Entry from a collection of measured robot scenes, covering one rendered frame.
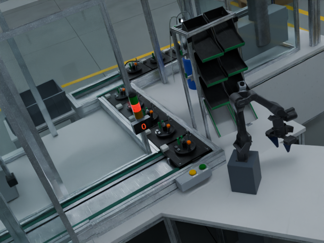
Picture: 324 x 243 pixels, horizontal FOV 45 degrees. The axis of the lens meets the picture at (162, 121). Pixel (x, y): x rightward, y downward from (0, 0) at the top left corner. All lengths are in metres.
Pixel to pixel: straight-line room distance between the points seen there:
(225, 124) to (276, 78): 1.07
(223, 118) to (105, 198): 0.88
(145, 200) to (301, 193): 0.85
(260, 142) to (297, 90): 1.19
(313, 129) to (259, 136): 1.53
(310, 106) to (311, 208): 1.86
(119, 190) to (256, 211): 0.82
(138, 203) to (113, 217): 0.16
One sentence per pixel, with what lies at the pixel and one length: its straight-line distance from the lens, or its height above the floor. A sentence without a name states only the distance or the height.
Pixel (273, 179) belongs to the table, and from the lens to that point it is 2.36.
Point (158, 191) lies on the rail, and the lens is 2.31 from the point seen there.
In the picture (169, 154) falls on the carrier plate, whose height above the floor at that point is 0.97.
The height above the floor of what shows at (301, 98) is 0.46.
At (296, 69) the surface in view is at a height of 0.77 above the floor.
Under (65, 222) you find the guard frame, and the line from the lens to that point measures 2.12.
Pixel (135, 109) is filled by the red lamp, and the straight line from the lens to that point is 2.32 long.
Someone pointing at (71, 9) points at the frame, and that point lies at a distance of 2.07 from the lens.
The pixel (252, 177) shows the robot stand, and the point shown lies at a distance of 2.18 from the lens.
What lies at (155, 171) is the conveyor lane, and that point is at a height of 0.92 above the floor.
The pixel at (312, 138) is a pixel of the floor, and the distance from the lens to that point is 4.04.
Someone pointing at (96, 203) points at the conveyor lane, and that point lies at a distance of 2.42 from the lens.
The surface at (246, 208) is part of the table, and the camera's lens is 2.21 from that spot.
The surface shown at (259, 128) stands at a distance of 2.74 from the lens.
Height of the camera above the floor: 2.47
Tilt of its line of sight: 32 degrees down
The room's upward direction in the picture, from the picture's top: 16 degrees counter-clockwise
